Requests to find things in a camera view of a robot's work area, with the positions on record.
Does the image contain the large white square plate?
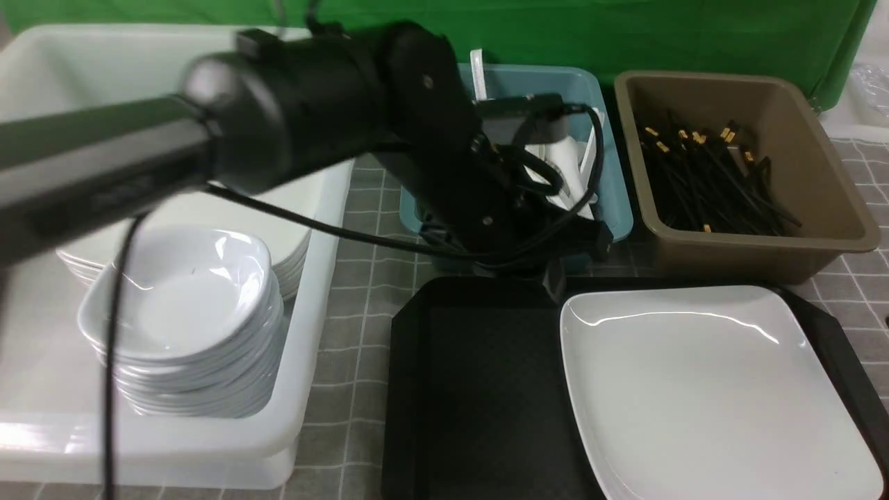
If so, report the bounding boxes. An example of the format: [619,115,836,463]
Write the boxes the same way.
[560,285,887,499]

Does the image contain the grey checked tablecloth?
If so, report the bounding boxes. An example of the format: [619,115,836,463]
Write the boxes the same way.
[0,132,889,500]

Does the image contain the pile of black chopsticks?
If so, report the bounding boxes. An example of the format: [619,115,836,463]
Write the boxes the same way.
[636,110,803,237]

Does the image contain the stack of white square plates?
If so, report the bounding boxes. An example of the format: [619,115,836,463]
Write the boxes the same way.
[55,179,323,298]

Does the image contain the pile of white spoons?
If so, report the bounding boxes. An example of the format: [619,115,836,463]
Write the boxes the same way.
[469,49,620,221]

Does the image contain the clear plastic bag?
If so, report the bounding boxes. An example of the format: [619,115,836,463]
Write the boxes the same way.
[849,63,888,128]

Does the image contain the stack of small white bowls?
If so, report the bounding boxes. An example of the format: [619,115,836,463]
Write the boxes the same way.
[77,226,287,418]

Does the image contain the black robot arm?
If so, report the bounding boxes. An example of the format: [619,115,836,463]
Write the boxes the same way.
[2,17,613,297]

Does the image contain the large white plastic bin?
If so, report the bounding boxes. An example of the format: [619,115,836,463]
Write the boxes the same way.
[2,24,338,490]

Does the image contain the black cable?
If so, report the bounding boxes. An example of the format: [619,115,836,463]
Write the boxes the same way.
[101,101,606,500]

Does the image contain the black serving tray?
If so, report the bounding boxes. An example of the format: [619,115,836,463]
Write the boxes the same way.
[381,276,887,499]

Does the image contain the green backdrop cloth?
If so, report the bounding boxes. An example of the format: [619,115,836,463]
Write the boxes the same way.
[2,1,875,118]

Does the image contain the brown plastic bin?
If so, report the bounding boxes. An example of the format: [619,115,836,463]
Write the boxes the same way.
[614,71,881,284]

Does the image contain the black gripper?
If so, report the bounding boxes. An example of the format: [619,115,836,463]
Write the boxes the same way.
[399,94,613,299]

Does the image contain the teal plastic bin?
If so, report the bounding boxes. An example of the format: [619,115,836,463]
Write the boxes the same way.
[399,64,634,275]

